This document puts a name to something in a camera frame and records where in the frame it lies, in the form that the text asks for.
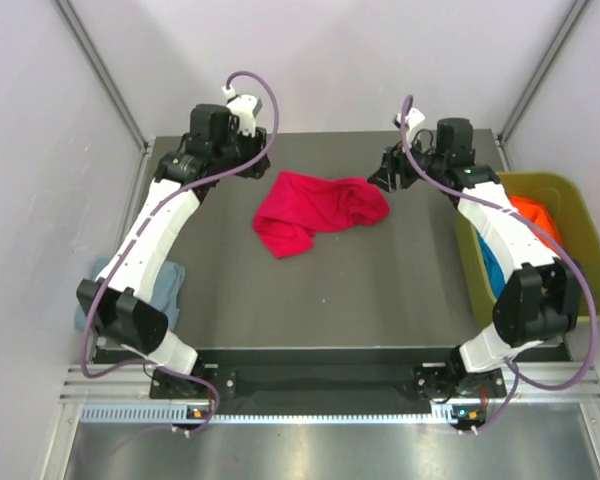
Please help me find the left aluminium corner post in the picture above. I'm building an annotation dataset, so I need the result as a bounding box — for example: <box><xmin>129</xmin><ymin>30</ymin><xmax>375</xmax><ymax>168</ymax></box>
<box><xmin>51</xmin><ymin>0</ymin><xmax>149</xmax><ymax>151</ymax></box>

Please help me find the right aluminium corner post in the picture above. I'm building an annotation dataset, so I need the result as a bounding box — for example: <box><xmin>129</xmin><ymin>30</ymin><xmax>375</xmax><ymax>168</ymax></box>
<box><xmin>496</xmin><ymin>0</ymin><xmax>592</xmax><ymax>147</ymax></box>

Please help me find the aluminium corner post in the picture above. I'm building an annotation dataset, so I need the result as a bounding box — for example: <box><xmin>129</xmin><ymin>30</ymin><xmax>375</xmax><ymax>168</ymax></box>
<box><xmin>496</xmin><ymin>0</ymin><xmax>592</xmax><ymax>147</ymax></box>
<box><xmin>51</xmin><ymin>0</ymin><xmax>149</xmax><ymax>151</ymax></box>

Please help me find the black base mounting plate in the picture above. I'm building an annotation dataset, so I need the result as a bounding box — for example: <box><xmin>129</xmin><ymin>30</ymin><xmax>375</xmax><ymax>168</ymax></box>
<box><xmin>149</xmin><ymin>347</ymin><xmax>506</xmax><ymax>414</ymax></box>

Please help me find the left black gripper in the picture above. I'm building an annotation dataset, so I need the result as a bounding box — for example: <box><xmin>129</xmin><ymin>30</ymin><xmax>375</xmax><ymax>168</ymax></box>
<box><xmin>216</xmin><ymin>123</ymin><xmax>271</xmax><ymax>181</ymax></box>

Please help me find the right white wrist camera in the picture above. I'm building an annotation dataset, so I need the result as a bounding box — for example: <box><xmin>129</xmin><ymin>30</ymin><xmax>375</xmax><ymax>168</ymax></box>
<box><xmin>405</xmin><ymin>107</ymin><xmax>426</xmax><ymax>144</ymax></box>

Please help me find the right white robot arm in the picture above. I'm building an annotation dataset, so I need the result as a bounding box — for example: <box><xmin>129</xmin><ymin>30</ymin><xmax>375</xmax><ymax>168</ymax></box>
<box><xmin>368</xmin><ymin>110</ymin><xmax>581</xmax><ymax>396</ymax></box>

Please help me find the blue t shirt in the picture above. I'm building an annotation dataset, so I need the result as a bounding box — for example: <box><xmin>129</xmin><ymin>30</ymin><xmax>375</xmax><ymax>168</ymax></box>
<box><xmin>477</xmin><ymin>235</ymin><xmax>506</xmax><ymax>299</ymax></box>

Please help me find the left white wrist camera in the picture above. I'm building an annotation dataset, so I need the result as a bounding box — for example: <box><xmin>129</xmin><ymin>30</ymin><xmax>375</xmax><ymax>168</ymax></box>
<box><xmin>222</xmin><ymin>85</ymin><xmax>262</xmax><ymax>137</ymax></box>

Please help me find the folded grey-blue t shirt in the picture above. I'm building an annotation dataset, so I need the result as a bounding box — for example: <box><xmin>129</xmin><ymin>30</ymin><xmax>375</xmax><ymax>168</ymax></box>
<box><xmin>73</xmin><ymin>257</ymin><xmax>186</xmax><ymax>332</ymax></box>

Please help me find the magenta t shirt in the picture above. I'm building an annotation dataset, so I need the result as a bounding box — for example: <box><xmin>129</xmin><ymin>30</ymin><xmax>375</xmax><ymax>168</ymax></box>
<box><xmin>252</xmin><ymin>171</ymin><xmax>390</xmax><ymax>259</ymax></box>

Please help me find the olive green plastic bin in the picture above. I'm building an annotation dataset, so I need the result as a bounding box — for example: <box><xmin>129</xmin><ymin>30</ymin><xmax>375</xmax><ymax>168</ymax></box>
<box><xmin>455</xmin><ymin>171</ymin><xmax>600</xmax><ymax>328</ymax></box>

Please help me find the orange t shirt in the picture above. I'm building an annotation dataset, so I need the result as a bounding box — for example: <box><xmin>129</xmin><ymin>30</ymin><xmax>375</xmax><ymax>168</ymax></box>
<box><xmin>508</xmin><ymin>195</ymin><xmax>562</xmax><ymax>246</ymax></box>

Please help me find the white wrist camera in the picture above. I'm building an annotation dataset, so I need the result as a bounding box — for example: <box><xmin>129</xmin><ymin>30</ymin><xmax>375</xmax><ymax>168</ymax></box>
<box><xmin>222</xmin><ymin>85</ymin><xmax>262</xmax><ymax>137</ymax></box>
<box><xmin>405</xmin><ymin>107</ymin><xmax>426</xmax><ymax>144</ymax></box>

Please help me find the slotted grey cable duct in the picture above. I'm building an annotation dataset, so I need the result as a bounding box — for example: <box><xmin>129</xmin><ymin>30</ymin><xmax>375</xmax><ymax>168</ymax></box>
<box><xmin>80</xmin><ymin>403</ymin><xmax>484</xmax><ymax>425</ymax></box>

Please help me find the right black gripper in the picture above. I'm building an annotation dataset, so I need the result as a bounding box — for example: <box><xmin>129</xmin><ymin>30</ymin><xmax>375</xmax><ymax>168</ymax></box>
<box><xmin>366</xmin><ymin>132</ymin><xmax>445</xmax><ymax>196</ymax></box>

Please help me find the aluminium frame rail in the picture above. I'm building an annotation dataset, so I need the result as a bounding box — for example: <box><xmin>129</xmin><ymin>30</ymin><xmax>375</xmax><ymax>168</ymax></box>
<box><xmin>60</xmin><ymin>362</ymin><xmax>600</xmax><ymax>403</ymax></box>

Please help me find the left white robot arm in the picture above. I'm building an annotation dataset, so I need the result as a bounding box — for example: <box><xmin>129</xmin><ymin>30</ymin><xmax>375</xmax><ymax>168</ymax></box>
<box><xmin>76</xmin><ymin>94</ymin><xmax>270</xmax><ymax>397</ymax></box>

